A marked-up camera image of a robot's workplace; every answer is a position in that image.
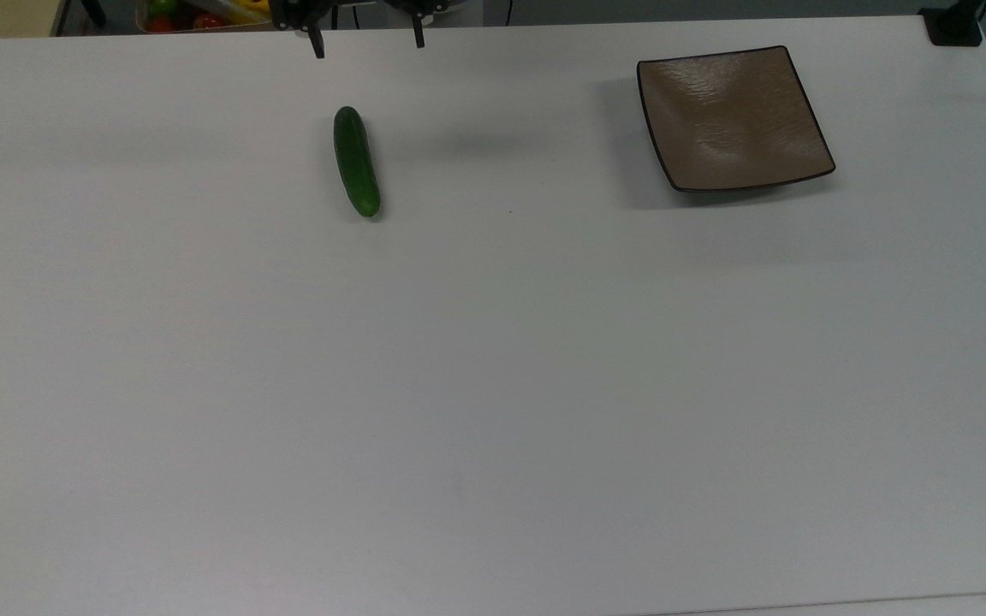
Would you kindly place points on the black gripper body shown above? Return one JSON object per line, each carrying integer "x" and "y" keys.
{"x": 356, "y": 10}

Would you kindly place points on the green cucumber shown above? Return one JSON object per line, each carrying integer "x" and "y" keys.
{"x": 357, "y": 162}

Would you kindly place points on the black clamp base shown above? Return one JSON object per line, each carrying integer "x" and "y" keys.
{"x": 953, "y": 26}

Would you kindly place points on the brown square ceramic plate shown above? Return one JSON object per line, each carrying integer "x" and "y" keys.
{"x": 733, "y": 115}

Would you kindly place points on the clear fruit basket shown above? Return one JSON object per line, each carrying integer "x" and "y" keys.
{"x": 202, "y": 19}

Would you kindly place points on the red toy fruit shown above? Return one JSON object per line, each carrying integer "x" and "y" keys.
{"x": 158, "y": 24}
{"x": 209, "y": 21}

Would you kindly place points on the green toy fruit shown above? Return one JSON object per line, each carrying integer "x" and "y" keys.
{"x": 163, "y": 7}

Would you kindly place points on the beige board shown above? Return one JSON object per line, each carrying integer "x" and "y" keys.
{"x": 1, "y": 17}

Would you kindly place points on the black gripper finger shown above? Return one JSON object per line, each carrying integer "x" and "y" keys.
{"x": 316, "y": 43}
{"x": 418, "y": 32}

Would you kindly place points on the yellow toy banana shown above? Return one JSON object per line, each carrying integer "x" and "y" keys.
{"x": 246, "y": 9}

